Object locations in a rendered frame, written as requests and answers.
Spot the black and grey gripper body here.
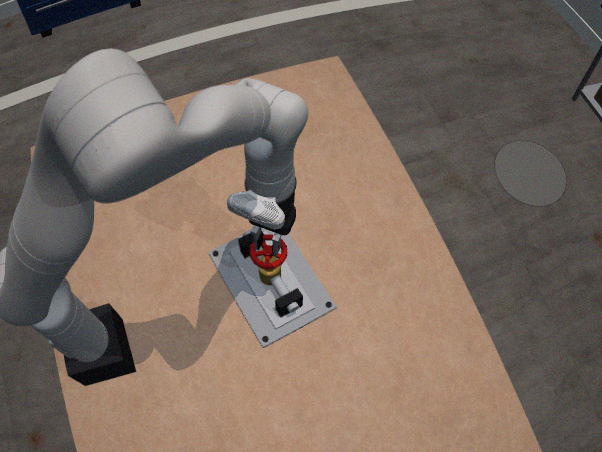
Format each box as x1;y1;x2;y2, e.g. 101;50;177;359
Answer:
227;165;297;235

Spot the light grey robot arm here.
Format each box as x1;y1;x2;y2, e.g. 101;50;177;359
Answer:
0;49;308;362

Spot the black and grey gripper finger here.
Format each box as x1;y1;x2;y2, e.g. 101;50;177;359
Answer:
272;233;282;257
251;225;263;251

